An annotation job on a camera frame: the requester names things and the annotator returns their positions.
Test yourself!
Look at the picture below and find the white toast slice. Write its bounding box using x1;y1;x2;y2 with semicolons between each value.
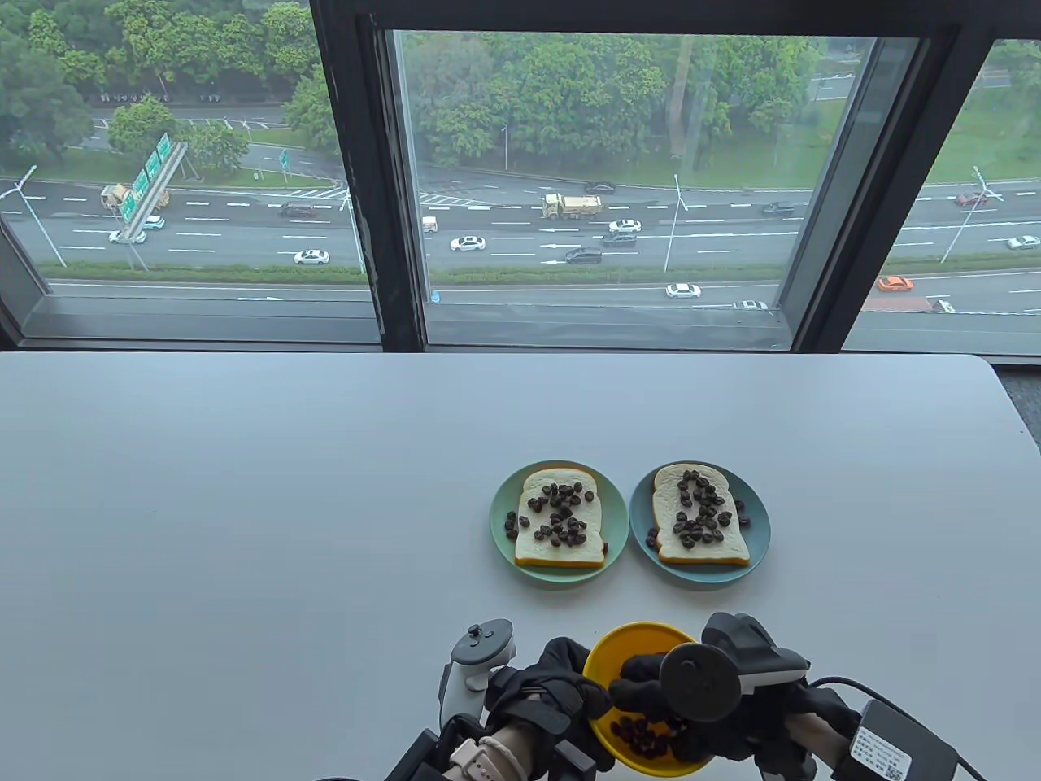
514;468;608;569
652;463;752;568

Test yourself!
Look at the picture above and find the black looped cable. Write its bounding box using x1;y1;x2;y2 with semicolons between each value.
809;675;878;702

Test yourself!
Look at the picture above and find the black motion controller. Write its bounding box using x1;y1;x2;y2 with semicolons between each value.
659;612;812;725

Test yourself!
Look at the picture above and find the person's left forearm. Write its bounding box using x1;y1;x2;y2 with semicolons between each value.
488;720;542;753

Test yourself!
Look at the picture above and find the pink wrist watch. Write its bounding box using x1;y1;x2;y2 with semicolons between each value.
450;736;521;781

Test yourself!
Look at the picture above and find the grey motion controller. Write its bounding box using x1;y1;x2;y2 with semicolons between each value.
439;620;517;729

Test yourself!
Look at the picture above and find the person's left hand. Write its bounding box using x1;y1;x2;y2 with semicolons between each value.
484;637;616;774

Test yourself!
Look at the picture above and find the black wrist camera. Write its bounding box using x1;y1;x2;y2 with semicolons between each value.
553;744;599;781

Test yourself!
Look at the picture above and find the yellow bowl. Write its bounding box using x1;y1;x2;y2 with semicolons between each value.
582;622;717;776

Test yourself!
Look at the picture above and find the black window frame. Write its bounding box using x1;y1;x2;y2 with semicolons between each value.
0;0;1041;356

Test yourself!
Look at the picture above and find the black box with white label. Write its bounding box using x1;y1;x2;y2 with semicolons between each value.
830;700;959;781
382;728;444;781

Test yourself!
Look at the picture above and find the green road sign gantry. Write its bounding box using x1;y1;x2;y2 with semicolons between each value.
116;133;189;245

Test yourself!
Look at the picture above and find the pile of dried cranberries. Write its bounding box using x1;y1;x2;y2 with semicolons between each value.
612;714;692;759

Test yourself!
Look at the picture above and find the blue plate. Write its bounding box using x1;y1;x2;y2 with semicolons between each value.
629;462;771;584

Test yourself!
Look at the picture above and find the person's right hand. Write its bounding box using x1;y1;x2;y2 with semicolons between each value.
608;653;861;781

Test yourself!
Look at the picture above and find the light green plate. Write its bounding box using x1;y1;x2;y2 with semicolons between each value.
490;461;629;582

